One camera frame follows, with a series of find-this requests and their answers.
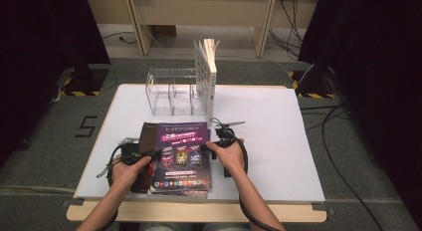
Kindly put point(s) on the black stand base hazard tape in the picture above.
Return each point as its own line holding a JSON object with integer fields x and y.
{"x": 315, "y": 81}
{"x": 88, "y": 80}

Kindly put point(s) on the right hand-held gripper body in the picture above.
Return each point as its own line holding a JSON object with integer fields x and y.
{"x": 225, "y": 136}

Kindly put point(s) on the black curtain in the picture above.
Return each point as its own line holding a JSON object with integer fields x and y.
{"x": 40, "y": 58}
{"x": 381, "y": 58}

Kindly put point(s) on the person's right hand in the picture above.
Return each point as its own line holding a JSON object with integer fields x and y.
{"x": 230, "y": 158}

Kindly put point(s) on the brown magazine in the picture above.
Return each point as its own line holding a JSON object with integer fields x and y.
{"x": 146, "y": 138}

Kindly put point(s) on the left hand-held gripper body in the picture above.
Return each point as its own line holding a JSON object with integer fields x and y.
{"x": 130, "y": 153}

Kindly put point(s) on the white book with picture grid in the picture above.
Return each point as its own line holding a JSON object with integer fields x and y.
{"x": 205, "y": 81}

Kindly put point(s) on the purple magazine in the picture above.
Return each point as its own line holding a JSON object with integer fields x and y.
{"x": 182, "y": 138}

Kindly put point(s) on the grey metal table bracket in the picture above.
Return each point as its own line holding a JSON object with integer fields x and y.
{"x": 73, "y": 202}
{"x": 321, "y": 208}

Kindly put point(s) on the clear acrylic file rack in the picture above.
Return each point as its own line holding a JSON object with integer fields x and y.
{"x": 166, "y": 95}

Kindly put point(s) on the beige wooden desk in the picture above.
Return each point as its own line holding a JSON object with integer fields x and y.
{"x": 199, "y": 8}

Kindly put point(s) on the person's left hand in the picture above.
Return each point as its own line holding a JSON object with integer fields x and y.
{"x": 127, "y": 178}

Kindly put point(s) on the light wooden table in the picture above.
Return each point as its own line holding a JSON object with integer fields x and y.
{"x": 199, "y": 212}

